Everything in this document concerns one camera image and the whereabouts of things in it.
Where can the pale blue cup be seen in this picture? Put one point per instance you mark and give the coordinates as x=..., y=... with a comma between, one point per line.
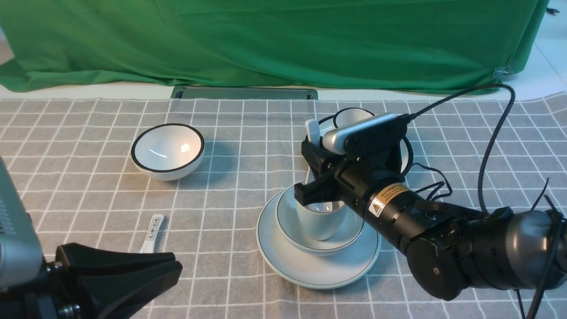
x=320, y=226

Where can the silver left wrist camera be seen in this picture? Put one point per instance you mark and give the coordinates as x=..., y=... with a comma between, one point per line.
x=21, y=255

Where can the plain white ceramic spoon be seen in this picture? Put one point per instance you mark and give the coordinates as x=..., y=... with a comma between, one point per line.
x=313, y=136

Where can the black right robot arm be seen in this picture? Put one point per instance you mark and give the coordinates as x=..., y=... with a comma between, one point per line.
x=448, y=247

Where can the green backdrop cloth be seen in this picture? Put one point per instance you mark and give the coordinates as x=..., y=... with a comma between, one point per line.
x=426, y=46

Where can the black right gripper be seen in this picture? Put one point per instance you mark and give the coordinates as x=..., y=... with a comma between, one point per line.
x=344, y=179

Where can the grey checkered tablecloth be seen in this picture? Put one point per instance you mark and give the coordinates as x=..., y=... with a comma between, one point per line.
x=70, y=161

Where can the white plate with cartoon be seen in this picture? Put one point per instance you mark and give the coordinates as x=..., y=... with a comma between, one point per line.
x=326, y=125

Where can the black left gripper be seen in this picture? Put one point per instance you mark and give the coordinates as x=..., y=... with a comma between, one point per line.
x=99, y=284

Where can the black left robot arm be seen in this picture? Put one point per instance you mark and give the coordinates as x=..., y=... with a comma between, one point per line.
x=13, y=305

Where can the pale blue bowl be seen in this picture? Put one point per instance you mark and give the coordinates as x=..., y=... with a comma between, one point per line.
x=289, y=224

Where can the pale blue large plate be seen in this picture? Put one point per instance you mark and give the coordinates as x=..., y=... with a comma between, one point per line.
x=345, y=258

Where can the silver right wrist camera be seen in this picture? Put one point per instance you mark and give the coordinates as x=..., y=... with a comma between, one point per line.
x=367, y=137

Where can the white cup black rim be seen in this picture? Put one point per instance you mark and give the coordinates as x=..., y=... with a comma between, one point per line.
x=350, y=116

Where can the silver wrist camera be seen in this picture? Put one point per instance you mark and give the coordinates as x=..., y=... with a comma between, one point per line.
x=367, y=137
x=21, y=255

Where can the white spoon with characters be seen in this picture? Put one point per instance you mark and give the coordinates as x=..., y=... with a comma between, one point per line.
x=151, y=236

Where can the white bowl black rim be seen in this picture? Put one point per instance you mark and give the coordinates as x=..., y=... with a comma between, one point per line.
x=168, y=151

